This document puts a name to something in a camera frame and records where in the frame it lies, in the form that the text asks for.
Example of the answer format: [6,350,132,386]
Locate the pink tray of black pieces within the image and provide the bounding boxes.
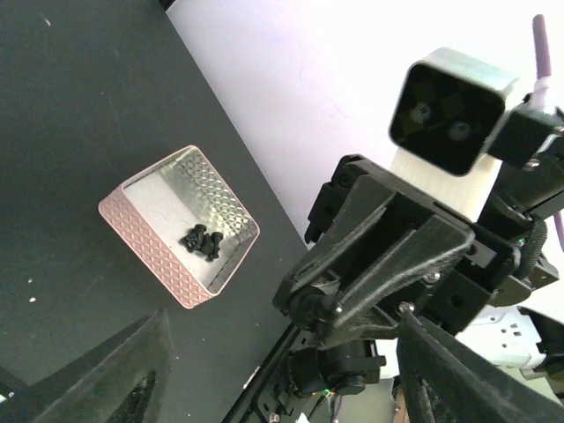
[98,145,260,309]

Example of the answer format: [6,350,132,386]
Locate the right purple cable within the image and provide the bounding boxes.
[531,13,564,252]

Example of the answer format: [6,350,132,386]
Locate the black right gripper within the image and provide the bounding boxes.
[273,155,547,348]

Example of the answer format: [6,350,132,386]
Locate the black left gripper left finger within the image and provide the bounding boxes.
[31,309,171,422]

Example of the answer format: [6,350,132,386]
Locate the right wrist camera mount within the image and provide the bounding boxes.
[389,48,520,221]

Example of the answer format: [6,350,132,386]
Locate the black pieces in tray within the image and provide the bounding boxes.
[179,224,224,262]

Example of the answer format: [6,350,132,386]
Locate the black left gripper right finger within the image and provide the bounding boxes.
[397,309,563,422]

